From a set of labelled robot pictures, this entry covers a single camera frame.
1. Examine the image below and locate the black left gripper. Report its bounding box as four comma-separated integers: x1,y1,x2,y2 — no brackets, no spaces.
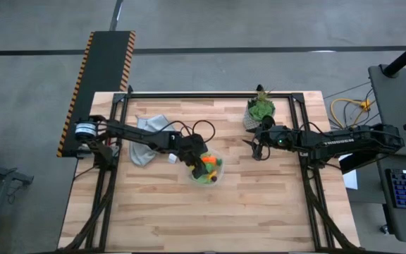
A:
169,133,210,179

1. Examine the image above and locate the succulent in patterned pot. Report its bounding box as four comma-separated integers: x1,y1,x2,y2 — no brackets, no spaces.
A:
242,88,277,133

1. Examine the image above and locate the black aluminium rig frame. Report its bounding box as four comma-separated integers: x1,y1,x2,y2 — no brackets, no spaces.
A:
56,84,362,254

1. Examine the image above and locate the black pole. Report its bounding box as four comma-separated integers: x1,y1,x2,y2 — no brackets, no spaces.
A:
382,32,406,78

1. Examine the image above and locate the grey cloth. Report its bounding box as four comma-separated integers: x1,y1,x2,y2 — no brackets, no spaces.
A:
129,114,176,168

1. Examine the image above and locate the orange carrot toy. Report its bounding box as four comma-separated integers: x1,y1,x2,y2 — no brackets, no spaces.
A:
202,155,223,168

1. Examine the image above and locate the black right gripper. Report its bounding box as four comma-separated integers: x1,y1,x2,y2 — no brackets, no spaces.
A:
242,124,296,162

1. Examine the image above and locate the white paper sheet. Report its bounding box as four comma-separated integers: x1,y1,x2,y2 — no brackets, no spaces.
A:
338,150,360,191

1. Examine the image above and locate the black hazard-striped floor mat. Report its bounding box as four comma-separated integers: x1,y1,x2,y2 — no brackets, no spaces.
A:
57,30,137,158

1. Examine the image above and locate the green round slice toy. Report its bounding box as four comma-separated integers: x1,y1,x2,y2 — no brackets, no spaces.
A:
190,174,213,186

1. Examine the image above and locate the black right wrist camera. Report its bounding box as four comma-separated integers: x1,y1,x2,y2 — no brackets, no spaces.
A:
262,115,276,130

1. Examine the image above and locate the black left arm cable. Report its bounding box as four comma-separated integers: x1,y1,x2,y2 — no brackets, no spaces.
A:
159,119,217,143

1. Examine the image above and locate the yellow cable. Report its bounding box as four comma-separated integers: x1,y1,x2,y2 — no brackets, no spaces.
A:
331,98,373,147

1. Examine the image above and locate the clear plastic tupperware container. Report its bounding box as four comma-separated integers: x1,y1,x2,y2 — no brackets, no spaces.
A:
185,146,226,188

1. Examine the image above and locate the grey desk with keyboard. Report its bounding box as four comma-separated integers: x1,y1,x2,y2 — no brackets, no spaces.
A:
375,153,406,245

